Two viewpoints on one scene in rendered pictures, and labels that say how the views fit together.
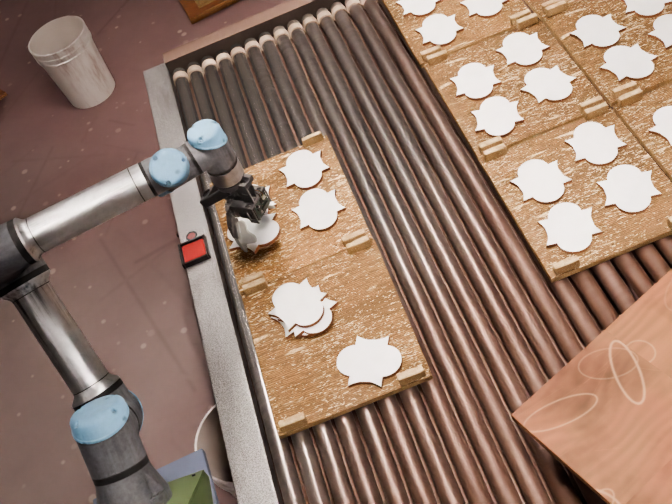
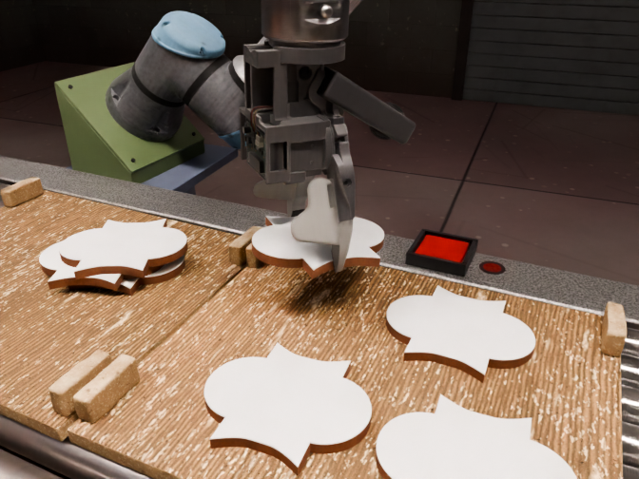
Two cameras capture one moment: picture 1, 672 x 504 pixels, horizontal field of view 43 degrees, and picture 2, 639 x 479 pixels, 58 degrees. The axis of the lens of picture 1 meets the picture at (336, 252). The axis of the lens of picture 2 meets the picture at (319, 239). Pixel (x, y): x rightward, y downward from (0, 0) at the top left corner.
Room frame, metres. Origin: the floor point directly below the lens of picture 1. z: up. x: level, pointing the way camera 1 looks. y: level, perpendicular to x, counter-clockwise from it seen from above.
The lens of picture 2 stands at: (1.66, -0.32, 1.29)
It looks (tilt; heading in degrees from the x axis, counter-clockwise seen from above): 28 degrees down; 113
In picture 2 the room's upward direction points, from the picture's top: straight up
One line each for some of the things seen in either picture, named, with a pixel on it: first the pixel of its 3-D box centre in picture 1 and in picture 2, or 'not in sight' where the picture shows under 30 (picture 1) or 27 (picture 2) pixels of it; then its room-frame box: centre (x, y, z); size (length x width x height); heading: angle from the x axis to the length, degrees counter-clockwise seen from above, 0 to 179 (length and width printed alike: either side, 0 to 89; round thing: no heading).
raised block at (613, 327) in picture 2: not in sight; (613, 328); (1.75, 0.20, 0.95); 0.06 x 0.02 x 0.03; 88
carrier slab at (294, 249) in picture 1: (286, 210); (377, 373); (1.55, 0.07, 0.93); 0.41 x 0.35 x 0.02; 178
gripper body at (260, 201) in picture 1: (242, 195); (296, 110); (1.43, 0.15, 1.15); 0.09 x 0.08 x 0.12; 48
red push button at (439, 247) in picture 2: (194, 251); (441, 252); (1.55, 0.34, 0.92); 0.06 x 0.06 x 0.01; 88
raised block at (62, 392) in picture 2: (358, 244); (83, 381); (1.32, -0.06, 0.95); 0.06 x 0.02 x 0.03; 88
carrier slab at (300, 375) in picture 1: (330, 332); (48, 276); (1.13, 0.09, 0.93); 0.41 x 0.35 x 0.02; 178
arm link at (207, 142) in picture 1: (210, 147); not in sight; (1.44, 0.16, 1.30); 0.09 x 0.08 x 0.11; 100
